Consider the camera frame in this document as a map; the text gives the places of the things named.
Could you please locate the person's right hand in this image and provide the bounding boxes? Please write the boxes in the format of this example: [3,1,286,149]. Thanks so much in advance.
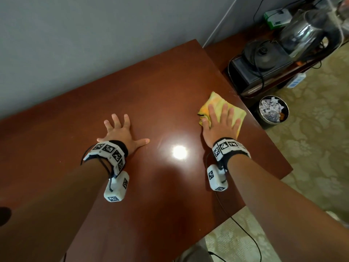
[201,103,242,149]

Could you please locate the person's left hand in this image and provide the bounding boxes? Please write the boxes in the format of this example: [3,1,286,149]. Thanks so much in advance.
[97,114,151,156]

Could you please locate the yellow cleaning cloth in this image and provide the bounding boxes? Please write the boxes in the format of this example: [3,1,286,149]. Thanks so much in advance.
[197,91,247,139]

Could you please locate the black tissue box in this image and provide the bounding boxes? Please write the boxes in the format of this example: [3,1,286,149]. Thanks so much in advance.
[228,40,294,96]

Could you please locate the black kettle base with cord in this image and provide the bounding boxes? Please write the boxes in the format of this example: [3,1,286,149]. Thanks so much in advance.
[227,42,276,92]

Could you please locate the steel electric kettle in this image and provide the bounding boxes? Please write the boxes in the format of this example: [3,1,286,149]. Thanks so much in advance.
[279,8,343,59]

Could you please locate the person's right forearm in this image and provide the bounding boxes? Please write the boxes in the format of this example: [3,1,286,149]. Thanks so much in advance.
[228,155,349,262]

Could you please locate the person's left forearm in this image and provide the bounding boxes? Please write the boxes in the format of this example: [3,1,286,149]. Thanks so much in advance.
[0,160,112,262]

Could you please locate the red-brown wooden table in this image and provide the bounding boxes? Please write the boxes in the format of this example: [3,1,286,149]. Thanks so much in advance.
[0,39,294,262]

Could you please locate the round metal trash bin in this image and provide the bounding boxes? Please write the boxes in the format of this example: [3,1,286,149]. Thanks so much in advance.
[257,95,289,129]

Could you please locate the low wooden television stand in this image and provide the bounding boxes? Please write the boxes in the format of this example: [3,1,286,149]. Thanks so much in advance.
[204,0,349,108]

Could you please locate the light grey trousers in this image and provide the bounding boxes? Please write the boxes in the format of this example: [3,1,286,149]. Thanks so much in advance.
[174,238,214,262]

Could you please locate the green white box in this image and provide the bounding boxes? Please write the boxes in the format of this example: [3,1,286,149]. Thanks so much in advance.
[263,8,293,30]

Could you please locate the black grey sleeve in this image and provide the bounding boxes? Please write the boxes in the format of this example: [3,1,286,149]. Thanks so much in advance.
[0,206,12,227]

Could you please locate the right wrist marker strap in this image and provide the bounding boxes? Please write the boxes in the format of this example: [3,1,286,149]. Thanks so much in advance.
[211,137,252,168]

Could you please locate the wrist marker strap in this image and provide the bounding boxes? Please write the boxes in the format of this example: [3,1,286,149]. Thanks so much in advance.
[83,140,129,176]
[211,137,252,168]

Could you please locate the left wrist marker strap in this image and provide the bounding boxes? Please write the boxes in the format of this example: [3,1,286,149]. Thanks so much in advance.
[83,140,129,176]

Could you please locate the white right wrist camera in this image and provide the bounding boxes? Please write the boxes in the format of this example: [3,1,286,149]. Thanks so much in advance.
[206,164,229,192]

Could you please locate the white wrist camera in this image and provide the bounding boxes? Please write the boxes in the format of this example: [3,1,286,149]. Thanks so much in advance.
[206,164,229,192]
[103,171,130,203]

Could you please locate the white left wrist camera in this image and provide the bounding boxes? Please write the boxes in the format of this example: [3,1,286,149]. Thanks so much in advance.
[103,171,130,203]

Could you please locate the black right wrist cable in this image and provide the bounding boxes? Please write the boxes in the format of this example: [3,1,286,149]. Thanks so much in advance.
[215,191,262,262]

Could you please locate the white power strip cable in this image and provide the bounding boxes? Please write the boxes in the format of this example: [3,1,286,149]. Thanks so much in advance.
[202,0,240,48]

